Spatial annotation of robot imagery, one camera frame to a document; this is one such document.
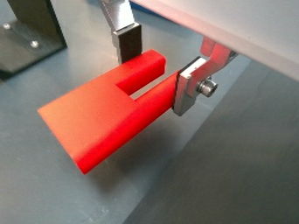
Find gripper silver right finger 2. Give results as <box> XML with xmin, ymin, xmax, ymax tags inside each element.
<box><xmin>172</xmin><ymin>37</ymin><xmax>239</xmax><ymax>116</ymax></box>

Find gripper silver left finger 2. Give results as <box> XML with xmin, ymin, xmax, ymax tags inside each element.
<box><xmin>97</xmin><ymin>0</ymin><xmax>143</xmax><ymax>64</ymax></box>

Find red slotted square-circle object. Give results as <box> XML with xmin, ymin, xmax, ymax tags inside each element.
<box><xmin>39</xmin><ymin>50</ymin><xmax>175</xmax><ymax>173</ymax></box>

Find black curved fixture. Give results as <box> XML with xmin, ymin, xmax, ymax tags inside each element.
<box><xmin>0</xmin><ymin>0</ymin><xmax>67</xmax><ymax>79</ymax></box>

